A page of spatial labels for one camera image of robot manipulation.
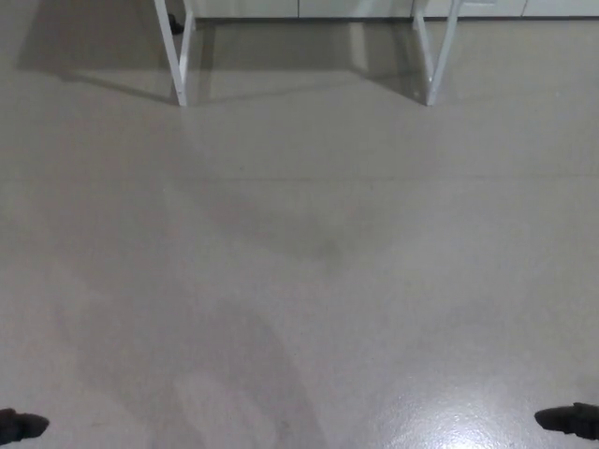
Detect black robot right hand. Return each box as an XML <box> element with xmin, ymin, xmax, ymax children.
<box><xmin>533</xmin><ymin>401</ymin><xmax>599</xmax><ymax>441</ymax></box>

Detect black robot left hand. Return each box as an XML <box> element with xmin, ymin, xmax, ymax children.
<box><xmin>0</xmin><ymin>407</ymin><xmax>51</xmax><ymax>442</ymax></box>

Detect white cabinet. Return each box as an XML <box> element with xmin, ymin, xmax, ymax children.
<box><xmin>194</xmin><ymin>0</ymin><xmax>599</xmax><ymax>21</ymax></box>

